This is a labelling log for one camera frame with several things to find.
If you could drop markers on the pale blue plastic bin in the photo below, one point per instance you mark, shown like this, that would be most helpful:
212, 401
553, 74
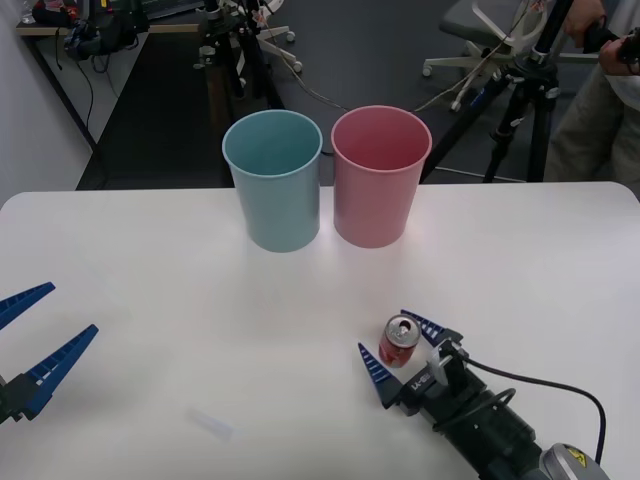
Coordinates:
275, 205

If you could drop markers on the person's hand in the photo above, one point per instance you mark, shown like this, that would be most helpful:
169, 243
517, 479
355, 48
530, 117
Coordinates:
612, 57
585, 17

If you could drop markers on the black camera tripod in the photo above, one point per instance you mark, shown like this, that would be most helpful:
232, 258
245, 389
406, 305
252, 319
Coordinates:
240, 50
525, 90

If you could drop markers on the white office chair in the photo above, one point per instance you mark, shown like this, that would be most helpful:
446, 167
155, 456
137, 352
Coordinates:
480, 30

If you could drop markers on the right arm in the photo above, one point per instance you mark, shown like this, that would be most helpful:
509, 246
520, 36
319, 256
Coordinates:
505, 435

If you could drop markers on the wooden desk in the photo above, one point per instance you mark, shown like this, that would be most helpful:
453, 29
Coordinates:
75, 40

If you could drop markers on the person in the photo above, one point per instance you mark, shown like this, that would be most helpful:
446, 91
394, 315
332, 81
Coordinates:
590, 130

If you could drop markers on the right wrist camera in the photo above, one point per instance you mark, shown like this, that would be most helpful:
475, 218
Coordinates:
439, 367

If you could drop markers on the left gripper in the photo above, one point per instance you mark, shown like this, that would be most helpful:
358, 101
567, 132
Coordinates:
3, 402

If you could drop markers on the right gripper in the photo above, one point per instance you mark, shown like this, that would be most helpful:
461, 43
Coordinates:
425, 395

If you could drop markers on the pink plastic bin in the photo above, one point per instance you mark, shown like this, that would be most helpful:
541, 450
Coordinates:
372, 205

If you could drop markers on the red drink can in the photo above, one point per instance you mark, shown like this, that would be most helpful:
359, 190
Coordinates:
397, 351

